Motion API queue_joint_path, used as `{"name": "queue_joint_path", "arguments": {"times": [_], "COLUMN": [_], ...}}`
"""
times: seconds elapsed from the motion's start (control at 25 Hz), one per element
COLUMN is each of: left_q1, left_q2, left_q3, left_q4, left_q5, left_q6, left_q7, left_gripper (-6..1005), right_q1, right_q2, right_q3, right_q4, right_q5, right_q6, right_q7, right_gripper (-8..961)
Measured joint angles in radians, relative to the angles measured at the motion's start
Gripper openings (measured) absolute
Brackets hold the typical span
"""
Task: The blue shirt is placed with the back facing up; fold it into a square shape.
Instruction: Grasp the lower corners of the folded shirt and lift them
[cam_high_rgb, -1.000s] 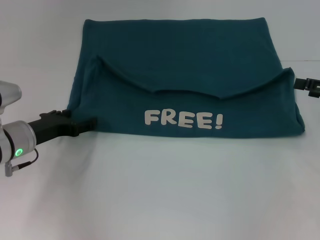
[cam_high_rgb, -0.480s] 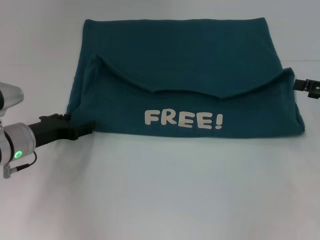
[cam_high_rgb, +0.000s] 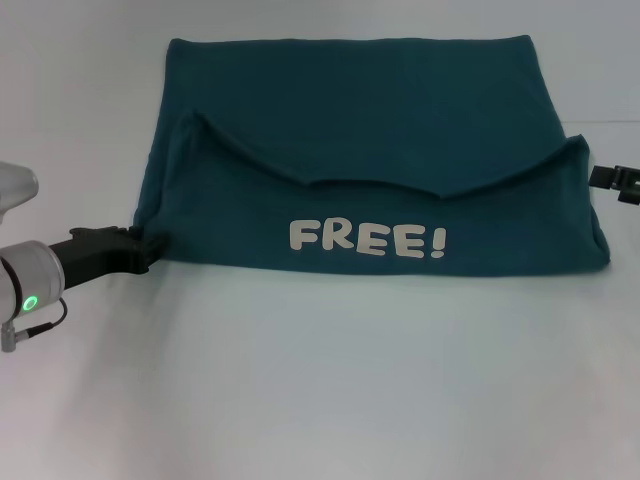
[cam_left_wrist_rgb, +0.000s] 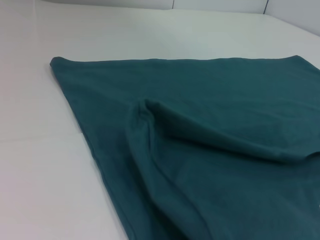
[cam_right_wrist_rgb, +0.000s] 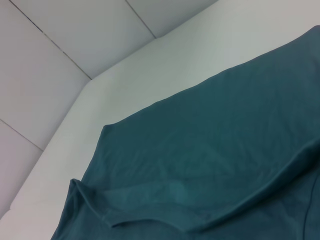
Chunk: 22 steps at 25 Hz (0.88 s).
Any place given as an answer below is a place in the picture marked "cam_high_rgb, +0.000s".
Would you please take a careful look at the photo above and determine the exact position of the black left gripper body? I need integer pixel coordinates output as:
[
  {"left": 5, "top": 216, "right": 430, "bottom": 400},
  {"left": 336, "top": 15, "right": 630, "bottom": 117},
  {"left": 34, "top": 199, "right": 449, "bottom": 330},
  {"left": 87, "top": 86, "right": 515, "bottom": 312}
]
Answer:
[{"left": 47, "top": 225, "right": 152, "bottom": 292}]

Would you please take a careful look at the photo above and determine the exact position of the teal blue t-shirt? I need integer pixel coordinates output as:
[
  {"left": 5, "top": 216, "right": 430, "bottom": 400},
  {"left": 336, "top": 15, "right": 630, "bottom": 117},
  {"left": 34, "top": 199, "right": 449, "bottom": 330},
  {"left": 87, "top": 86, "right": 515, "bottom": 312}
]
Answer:
[{"left": 132, "top": 34, "right": 612, "bottom": 276}]

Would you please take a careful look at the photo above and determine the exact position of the thin black cable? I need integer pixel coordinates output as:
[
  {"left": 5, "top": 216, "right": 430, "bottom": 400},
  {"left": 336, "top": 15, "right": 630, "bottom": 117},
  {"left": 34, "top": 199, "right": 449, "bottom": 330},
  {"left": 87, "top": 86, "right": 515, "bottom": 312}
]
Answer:
[{"left": 14, "top": 298, "right": 69, "bottom": 335}]

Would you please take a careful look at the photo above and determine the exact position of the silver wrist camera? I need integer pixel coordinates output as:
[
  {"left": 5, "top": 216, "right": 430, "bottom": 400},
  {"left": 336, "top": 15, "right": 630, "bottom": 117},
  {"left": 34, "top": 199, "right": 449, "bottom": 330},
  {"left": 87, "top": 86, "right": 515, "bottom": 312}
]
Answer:
[{"left": 0, "top": 160, "right": 40, "bottom": 221}]

